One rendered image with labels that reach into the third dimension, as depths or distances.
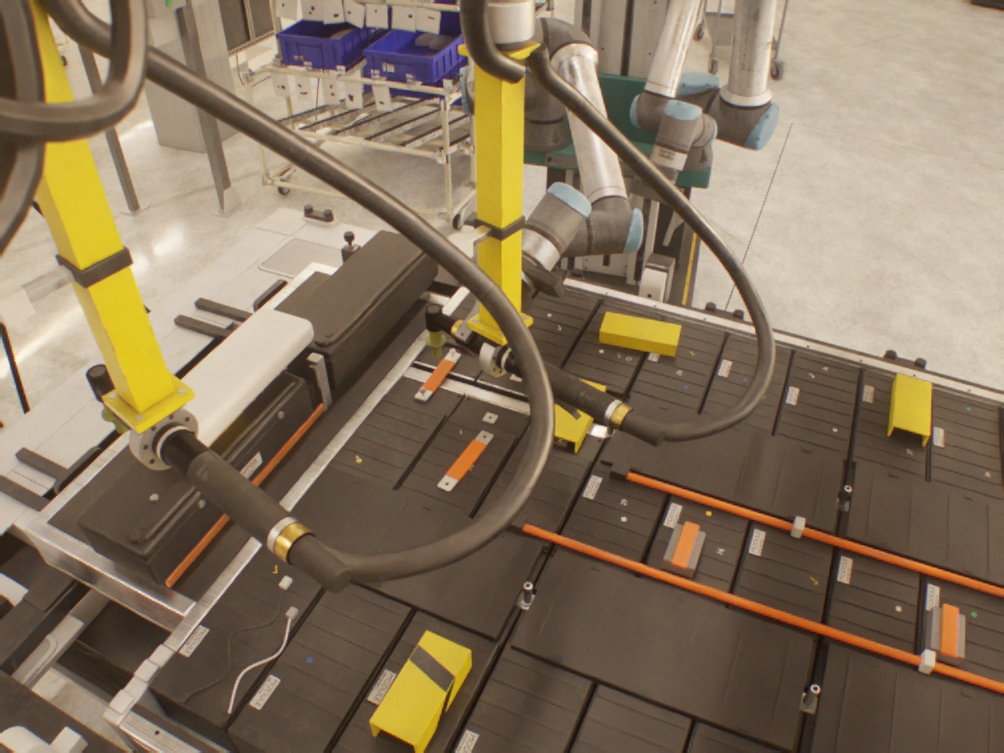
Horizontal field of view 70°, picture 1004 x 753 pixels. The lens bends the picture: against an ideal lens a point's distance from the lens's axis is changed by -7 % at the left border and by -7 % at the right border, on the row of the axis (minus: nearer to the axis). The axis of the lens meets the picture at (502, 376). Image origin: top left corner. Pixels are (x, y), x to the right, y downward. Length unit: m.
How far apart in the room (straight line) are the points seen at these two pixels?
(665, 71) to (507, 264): 1.08
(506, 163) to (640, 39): 1.57
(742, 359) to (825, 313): 2.05
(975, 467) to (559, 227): 0.89
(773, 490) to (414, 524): 0.61
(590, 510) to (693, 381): 0.40
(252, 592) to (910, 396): 1.25
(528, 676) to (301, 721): 0.32
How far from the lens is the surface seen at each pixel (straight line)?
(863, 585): 1.32
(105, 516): 1.30
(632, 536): 1.27
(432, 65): 3.68
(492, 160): 1.13
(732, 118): 2.37
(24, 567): 1.77
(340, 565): 0.81
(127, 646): 1.56
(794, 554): 1.32
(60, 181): 0.80
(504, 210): 1.16
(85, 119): 0.35
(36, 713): 1.43
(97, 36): 0.75
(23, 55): 0.35
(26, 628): 1.53
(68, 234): 0.82
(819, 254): 4.08
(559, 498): 1.31
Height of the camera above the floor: 2.01
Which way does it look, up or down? 42 degrees down
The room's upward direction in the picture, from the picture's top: straight up
